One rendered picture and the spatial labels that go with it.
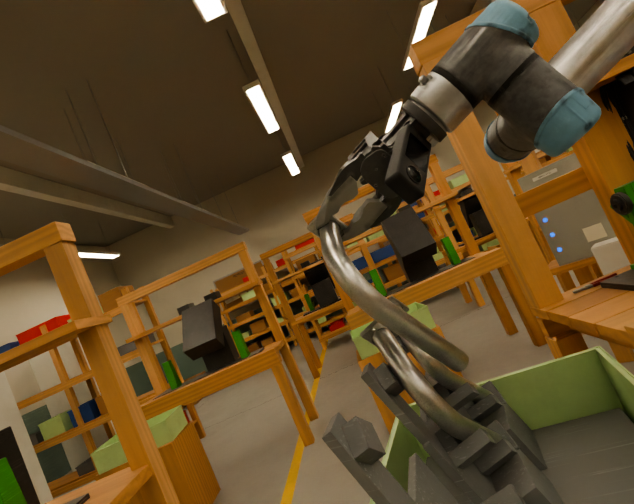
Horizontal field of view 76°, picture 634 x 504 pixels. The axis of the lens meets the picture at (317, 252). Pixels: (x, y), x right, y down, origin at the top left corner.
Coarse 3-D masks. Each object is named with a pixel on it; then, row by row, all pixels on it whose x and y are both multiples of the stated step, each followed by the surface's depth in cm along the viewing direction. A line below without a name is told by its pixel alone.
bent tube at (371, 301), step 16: (336, 224) 59; (336, 240) 54; (336, 256) 51; (336, 272) 50; (352, 272) 50; (352, 288) 49; (368, 288) 49; (368, 304) 49; (384, 304) 49; (384, 320) 50; (400, 320) 50; (416, 320) 52; (416, 336) 52; (432, 336) 53; (432, 352) 54; (448, 352) 54; (464, 352) 57; (464, 368) 56
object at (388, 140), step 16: (416, 112) 52; (400, 128) 57; (416, 128) 54; (432, 128) 52; (368, 144) 57; (384, 144) 53; (368, 160) 54; (384, 160) 54; (368, 176) 55; (384, 176) 55; (384, 192) 56
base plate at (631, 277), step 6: (630, 270) 134; (618, 276) 134; (624, 276) 131; (630, 276) 128; (600, 282) 136; (606, 282) 133; (612, 282) 130; (618, 282) 128; (624, 282) 125; (630, 282) 123; (612, 288) 131; (618, 288) 127; (624, 288) 124; (630, 288) 122
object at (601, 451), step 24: (552, 432) 77; (576, 432) 74; (600, 432) 71; (624, 432) 68; (552, 456) 70; (576, 456) 68; (600, 456) 65; (624, 456) 63; (552, 480) 65; (576, 480) 63; (600, 480) 61; (624, 480) 59
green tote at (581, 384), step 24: (552, 360) 80; (576, 360) 78; (600, 360) 76; (480, 384) 84; (504, 384) 82; (528, 384) 81; (552, 384) 79; (576, 384) 78; (600, 384) 77; (624, 384) 66; (528, 408) 81; (552, 408) 80; (576, 408) 78; (600, 408) 77; (624, 408) 75; (408, 432) 86; (384, 456) 72; (408, 456) 80
